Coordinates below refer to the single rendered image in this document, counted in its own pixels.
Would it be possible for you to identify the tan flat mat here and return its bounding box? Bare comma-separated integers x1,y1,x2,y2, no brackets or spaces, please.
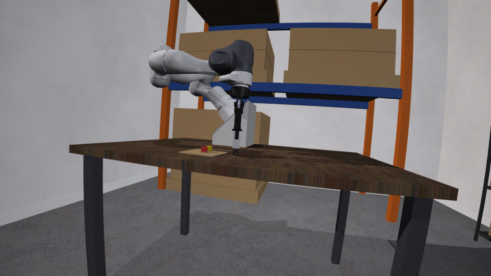
178,149,227,157

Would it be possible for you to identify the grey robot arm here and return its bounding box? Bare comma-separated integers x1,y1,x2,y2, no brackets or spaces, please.
148,40,254,122

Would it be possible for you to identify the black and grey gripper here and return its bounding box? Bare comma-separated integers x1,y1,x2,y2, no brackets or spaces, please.
230,86,250,149

